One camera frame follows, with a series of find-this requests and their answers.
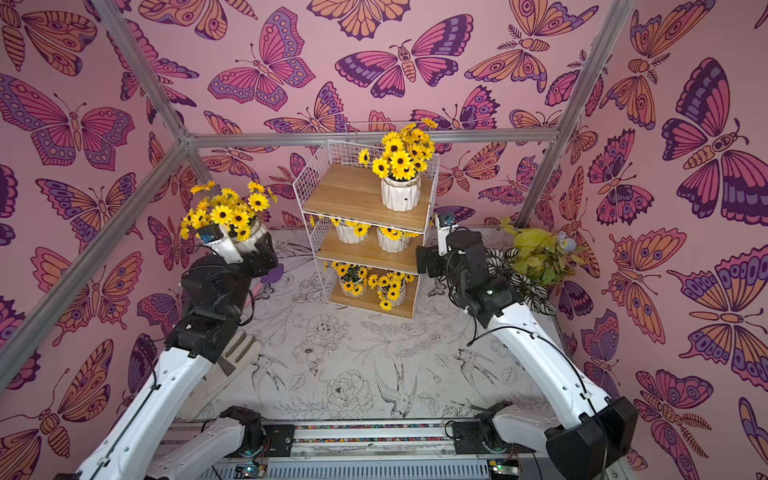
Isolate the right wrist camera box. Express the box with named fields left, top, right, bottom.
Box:
left=434, top=212, right=458, bottom=257

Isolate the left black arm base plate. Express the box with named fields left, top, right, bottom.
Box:
left=237, top=424, right=296, bottom=459

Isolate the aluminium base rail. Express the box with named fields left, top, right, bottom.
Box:
left=143, top=416, right=625, bottom=480

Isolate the white wire wooden shelf rack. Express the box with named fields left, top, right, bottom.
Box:
left=293, top=140, right=440, bottom=313

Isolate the green striped leafy plant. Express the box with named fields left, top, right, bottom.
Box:
left=486, top=219, right=586, bottom=316

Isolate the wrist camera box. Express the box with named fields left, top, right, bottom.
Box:
left=197, top=224, right=243, bottom=264
left=434, top=212, right=458, bottom=257

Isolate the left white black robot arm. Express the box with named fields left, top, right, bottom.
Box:
left=70, top=233, right=278, bottom=479

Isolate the sunflower pot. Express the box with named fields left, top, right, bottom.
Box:
left=377, top=227, right=418, bottom=253
left=357, top=117, right=439, bottom=212
left=324, top=261, right=368, bottom=298
left=179, top=181, right=277, bottom=249
left=367, top=271, right=416, bottom=312
left=304, top=214, right=371, bottom=247

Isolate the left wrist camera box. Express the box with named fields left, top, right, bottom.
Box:
left=197, top=224, right=243, bottom=264

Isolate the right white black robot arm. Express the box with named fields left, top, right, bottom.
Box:
left=416, top=228, right=638, bottom=479

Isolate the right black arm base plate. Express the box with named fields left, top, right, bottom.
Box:
left=444, top=420, right=534, bottom=455

